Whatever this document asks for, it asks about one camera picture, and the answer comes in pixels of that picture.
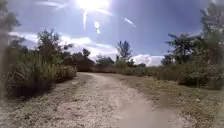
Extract dry grass verge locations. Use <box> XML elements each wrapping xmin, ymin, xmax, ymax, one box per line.
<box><xmin>108</xmin><ymin>72</ymin><xmax>224</xmax><ymax>128</ymax></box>

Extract pale dirt path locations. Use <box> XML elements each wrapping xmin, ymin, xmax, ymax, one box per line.
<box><xmin>0</xmin><ymin>71</ymin><xmax>189</xmax><ymax>128</ymax></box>

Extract row of trees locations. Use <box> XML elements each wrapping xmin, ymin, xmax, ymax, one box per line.
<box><xmin>63</xmin><ymin>39</ymin><xmax>158</xmax><ymax>76</ymax></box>

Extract green bushes and trees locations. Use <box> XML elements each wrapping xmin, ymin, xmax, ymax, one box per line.
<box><xmin>0</xmin><ymin>0</ymin><xmax>78</xmax><ymax>100</ymax></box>
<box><xmin>156</xmin><ymin>0</ymin><xmax>224</xmax><ymax>91</ymax></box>

